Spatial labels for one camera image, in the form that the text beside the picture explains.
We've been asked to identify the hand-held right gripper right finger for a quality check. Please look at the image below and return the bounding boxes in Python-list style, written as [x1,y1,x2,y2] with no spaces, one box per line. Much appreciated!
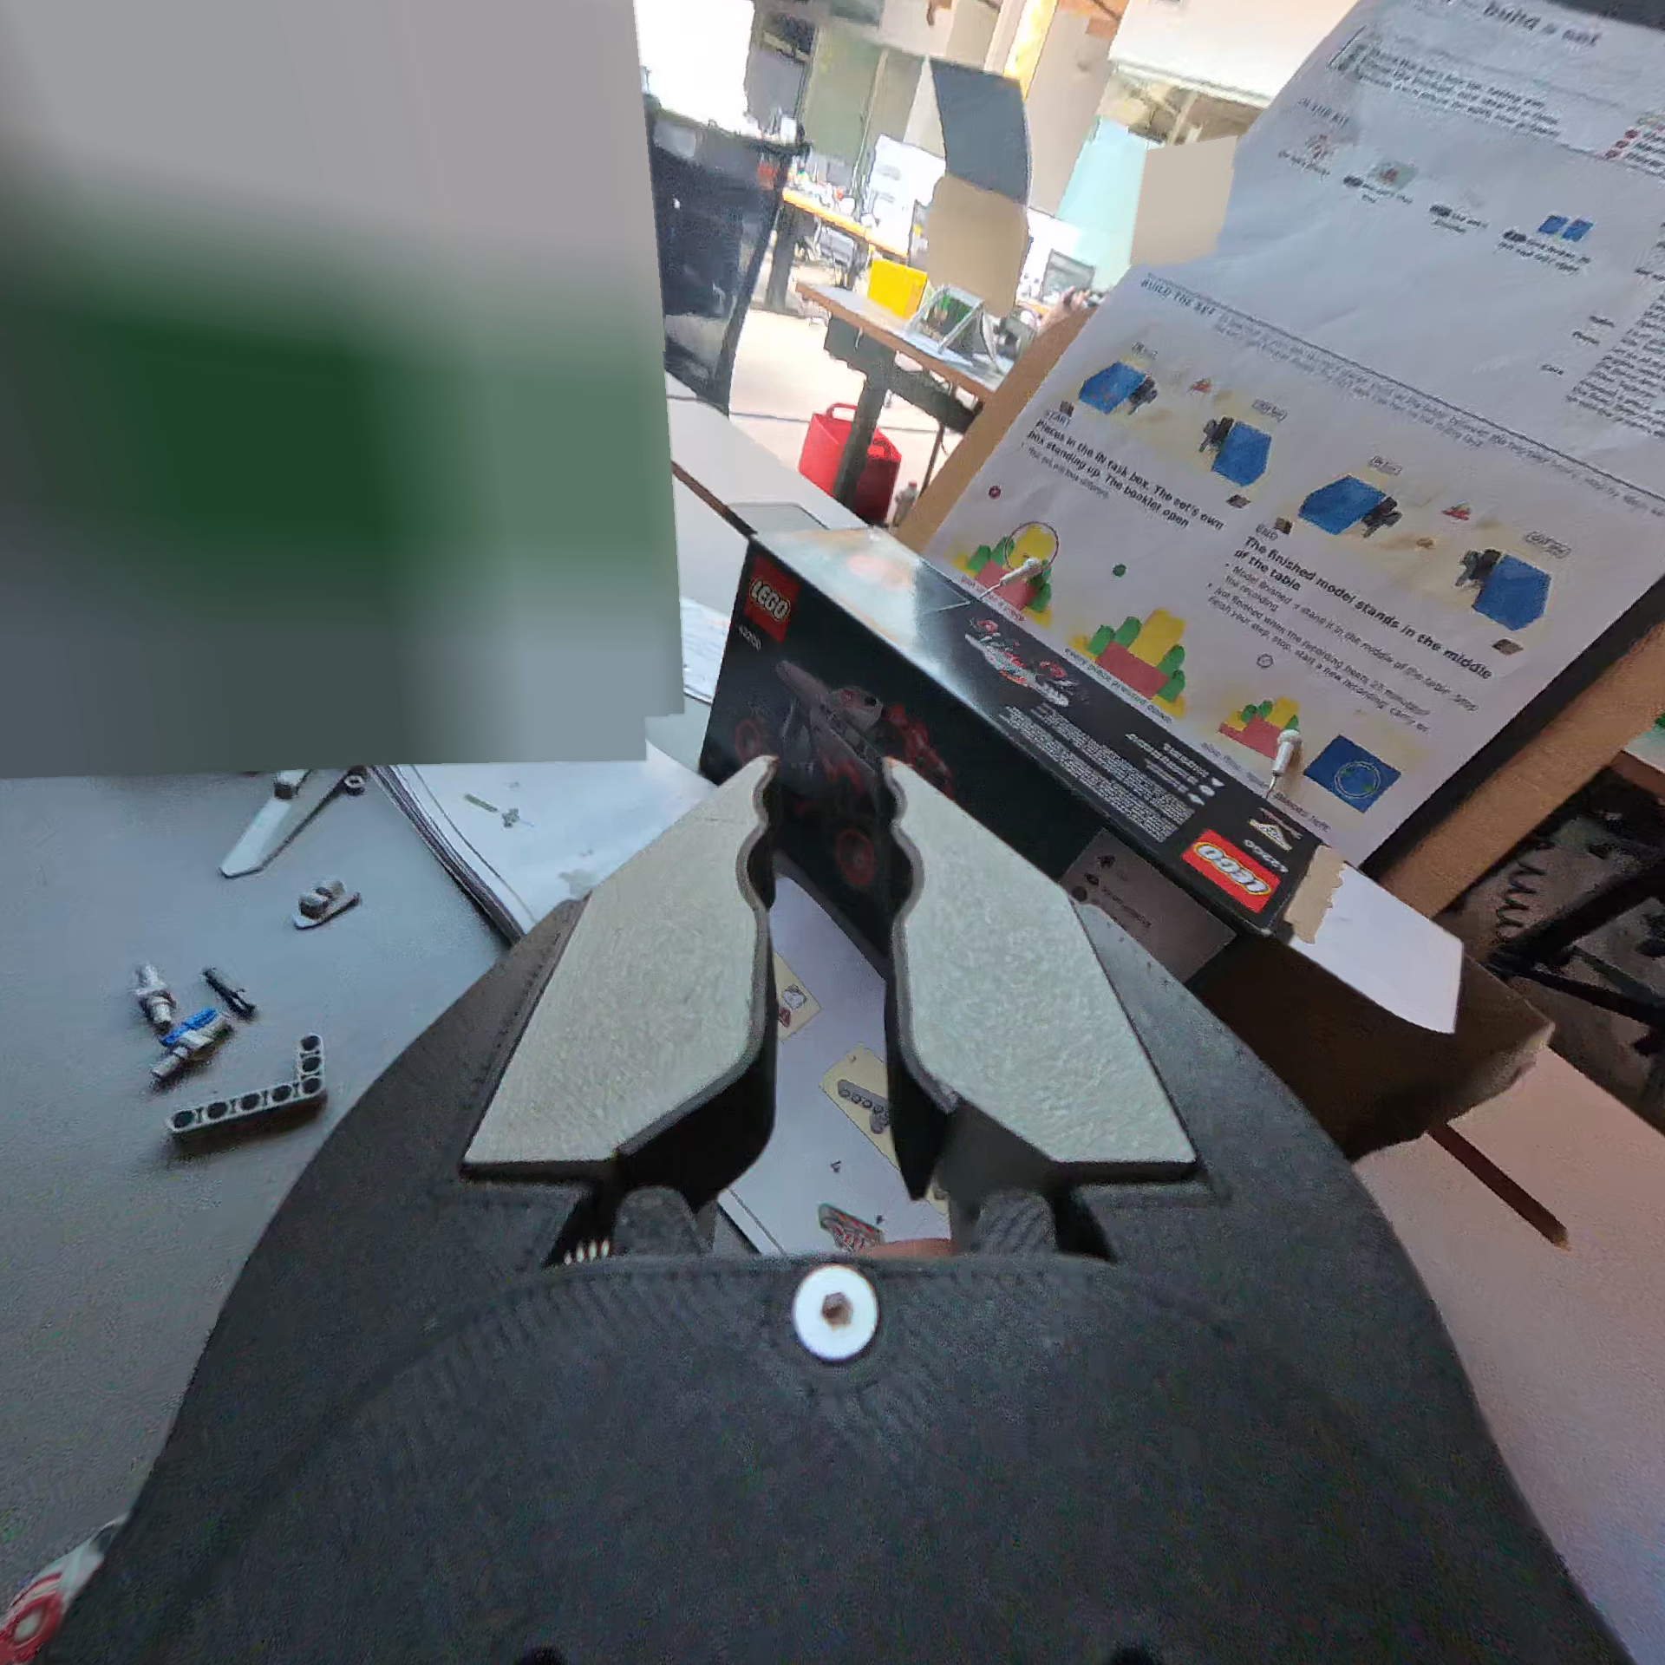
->
[884,759,1197,1217]

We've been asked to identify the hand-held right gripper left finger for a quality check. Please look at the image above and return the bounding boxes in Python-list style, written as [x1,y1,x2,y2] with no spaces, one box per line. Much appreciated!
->
[463,759,778,1211]

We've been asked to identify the grey L-shaped lego beam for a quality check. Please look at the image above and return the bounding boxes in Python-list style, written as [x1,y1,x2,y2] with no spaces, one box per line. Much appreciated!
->
[166,1034,326,1147]

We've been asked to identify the blue pin grey connector piece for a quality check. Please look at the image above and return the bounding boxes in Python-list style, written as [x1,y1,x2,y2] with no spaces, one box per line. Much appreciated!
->
[148,1008,236,1081]

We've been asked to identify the lego instruction booklet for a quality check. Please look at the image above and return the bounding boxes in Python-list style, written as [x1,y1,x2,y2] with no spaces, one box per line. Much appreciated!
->
[371,762,956,1257]

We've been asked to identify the black lego set box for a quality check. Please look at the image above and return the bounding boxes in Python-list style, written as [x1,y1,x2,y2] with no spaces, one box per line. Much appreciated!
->
[699,526,1347,943]

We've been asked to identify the grey lego wing panel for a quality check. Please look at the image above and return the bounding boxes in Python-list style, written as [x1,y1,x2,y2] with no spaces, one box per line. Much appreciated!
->
[218,769,369,881]

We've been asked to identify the white paper card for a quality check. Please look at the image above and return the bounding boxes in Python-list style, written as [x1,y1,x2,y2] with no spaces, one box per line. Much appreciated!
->
[1321,863,1466,1038]

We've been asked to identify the black metal stand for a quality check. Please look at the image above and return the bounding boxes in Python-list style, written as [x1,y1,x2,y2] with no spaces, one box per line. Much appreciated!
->
[1429,769,1665,1056]

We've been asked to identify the red bucket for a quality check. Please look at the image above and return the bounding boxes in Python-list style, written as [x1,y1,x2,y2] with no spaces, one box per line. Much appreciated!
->
[799,401,903,523]

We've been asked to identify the brown cardboard backing board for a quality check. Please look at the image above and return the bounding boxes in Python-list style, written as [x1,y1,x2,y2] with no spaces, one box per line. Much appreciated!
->
[897,292,1665,919]

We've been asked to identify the wooden workbench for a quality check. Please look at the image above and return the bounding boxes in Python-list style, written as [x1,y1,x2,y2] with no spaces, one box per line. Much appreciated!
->
[793,279,1035,438]

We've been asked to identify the white printed task sheet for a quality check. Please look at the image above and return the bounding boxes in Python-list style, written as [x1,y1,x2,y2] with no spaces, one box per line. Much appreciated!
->
[930,0,1665,868]

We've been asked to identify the black office chair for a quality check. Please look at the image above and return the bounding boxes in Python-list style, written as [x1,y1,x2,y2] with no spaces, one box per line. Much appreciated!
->
[646,109,799,412]

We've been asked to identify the tall cardboard box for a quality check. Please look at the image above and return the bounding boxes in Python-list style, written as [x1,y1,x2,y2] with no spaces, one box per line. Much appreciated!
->
[920,57,1038,317]

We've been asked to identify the red white printed sheet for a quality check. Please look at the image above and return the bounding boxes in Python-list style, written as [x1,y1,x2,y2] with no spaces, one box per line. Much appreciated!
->
[0,1512,133,1665]

